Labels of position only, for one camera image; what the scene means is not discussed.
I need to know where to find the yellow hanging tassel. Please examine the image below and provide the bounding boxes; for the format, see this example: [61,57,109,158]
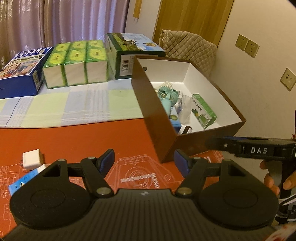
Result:
[133,0,142,19]

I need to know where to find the green tissue pack bundle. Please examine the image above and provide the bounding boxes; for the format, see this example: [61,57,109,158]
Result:
[43,40,108,89]

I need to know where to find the quilted beige chair cover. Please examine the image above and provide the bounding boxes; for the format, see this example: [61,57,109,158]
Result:
[159,30,218,77]

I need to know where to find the person's right hand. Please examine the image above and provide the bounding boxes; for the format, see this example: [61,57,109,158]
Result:
[259,160,296,195]

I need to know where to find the white power adapter cube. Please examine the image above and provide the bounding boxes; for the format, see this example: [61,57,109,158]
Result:
[22,149,44,171]

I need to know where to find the red Motul cardboard sheet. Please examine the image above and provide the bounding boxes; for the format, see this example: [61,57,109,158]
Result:
[0,117,225,239]

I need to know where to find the blue white medicine box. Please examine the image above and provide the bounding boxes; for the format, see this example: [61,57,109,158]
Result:
[169,106,182,133]

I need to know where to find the blue label clear plastic case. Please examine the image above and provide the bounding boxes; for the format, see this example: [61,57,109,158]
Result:
[8,164,49,196]

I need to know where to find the dark green picture carton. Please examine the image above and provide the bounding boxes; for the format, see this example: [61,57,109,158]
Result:
[104,33,166,79]

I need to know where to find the checkered pastel table cloth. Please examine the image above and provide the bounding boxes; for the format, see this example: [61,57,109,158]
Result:
[1,79,143,128]

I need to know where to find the brown cardboard storage box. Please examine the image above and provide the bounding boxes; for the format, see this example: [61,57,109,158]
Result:
[132,56,246,163]

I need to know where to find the wooden door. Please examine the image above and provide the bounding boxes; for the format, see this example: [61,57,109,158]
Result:
[153,0,234,46]

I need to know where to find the double wall socket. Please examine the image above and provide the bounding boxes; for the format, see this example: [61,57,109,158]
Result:
[235,34,259,58]

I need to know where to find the lilac curtain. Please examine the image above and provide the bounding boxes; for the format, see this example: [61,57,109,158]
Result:
[1,0,129,67]

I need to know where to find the blue picture carton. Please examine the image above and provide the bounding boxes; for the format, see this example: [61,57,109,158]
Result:
[0,47,54,99]

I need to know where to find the teal handheld mini fan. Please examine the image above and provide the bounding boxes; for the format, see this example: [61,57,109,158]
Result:
[158,86,179,116]

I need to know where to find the green medicine box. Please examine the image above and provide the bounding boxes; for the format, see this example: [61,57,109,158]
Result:
[191,94,217,130]

